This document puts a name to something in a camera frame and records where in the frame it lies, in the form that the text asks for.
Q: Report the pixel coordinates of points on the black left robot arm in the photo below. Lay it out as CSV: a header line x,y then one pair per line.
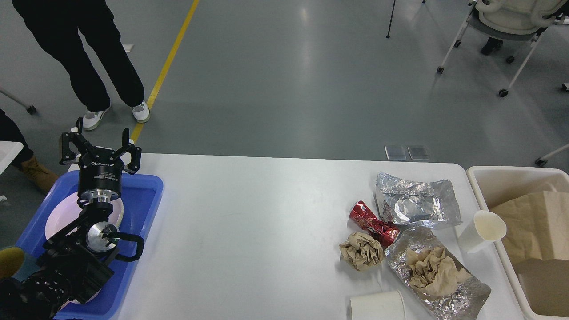
x,y
75,263

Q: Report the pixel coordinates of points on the metal floor plate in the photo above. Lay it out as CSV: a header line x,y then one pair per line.
x,y
395,153
418,152

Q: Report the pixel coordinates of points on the brown paper bag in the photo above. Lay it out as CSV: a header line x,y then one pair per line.
x,y
537,245

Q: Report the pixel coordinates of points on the crumpled aluminium foil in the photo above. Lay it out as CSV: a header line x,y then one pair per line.
x,y
464,304

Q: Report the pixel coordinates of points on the metal floor plate left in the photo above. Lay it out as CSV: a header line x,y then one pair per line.
x,y
395,153

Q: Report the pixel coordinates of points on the metal floor plate right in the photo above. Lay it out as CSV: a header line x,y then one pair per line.
x,y
418,152

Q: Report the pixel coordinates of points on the white chair base left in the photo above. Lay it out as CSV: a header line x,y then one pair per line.
x,y
30,109

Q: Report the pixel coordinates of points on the flat aluminium foil sheet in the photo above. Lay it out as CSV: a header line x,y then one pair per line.
x,y
405,202

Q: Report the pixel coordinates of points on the white paper cup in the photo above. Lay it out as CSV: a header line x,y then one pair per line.
x,y
378,306

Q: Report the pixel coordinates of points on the white plastic spoon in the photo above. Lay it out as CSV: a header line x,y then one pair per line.
x,y
482,231

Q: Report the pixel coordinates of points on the teal mug yellow inside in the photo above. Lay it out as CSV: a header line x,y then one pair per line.
x,y
11,261

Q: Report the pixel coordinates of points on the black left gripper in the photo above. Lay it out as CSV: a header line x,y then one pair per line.
x,y
98,174

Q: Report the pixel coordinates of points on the crumpled brown paper ball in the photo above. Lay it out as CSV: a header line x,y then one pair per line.
x,y
361,251

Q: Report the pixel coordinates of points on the white side table left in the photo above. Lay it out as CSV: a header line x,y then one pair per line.
x,y
8,152

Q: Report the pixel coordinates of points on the black tripod leg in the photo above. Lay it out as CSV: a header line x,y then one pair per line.
x,y
388,35

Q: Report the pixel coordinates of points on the beige plastic bin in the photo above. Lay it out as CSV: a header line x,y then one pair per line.
x,y
494,185

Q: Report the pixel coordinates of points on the red foil wrapper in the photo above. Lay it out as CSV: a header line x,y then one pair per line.
x,y
385,232

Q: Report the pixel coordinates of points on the brown boot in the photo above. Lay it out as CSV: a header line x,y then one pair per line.
x,y
26,161

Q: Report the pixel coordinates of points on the person leg top left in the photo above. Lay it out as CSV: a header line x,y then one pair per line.
x,y
61,27

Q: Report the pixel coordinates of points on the pink plate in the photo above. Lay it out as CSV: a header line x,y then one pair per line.
x,y
68,210

